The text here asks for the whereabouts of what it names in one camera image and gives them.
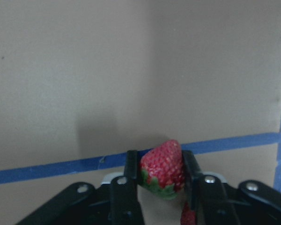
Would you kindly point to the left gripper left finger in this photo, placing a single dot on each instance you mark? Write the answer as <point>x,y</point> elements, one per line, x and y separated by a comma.
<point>124,205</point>

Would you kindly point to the red strawberry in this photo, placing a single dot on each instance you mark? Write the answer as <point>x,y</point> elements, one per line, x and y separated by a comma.
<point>188,216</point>
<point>161,170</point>

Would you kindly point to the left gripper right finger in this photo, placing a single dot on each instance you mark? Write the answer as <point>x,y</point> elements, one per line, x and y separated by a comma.
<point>206,195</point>

